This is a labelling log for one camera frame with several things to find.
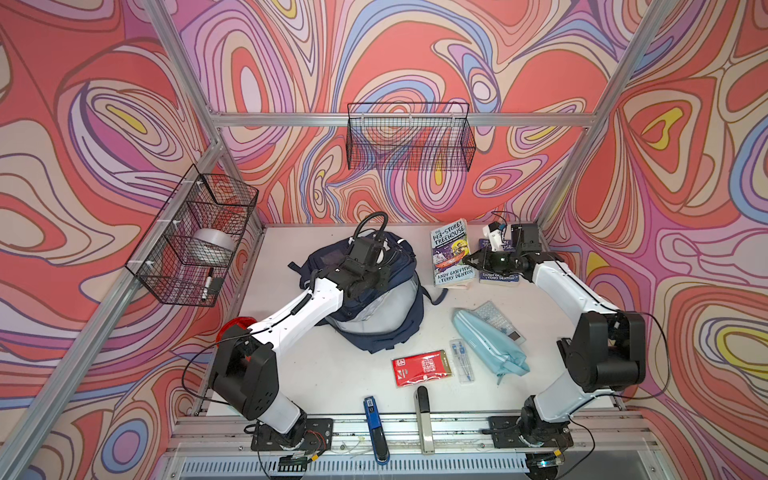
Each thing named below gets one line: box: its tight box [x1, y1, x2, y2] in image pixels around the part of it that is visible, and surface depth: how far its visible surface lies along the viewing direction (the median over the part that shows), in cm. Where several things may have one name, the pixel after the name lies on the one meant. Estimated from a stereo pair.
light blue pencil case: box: [452, 309, 530, 384], surface depth 86 cm
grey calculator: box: [468, 301, 527, 346], surface depth 94 cm
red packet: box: [392, 349, 452, 387], surface depth 85 cm
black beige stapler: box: [415, 386, 435, 455], surface depth 75 cm
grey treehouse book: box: [430, 218, 475, 287], surface depth 92 cm
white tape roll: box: [183, 228, 238, 267], surface depth 73 cm
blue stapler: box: [363, 396, 390, 466], surface depth 74 cm
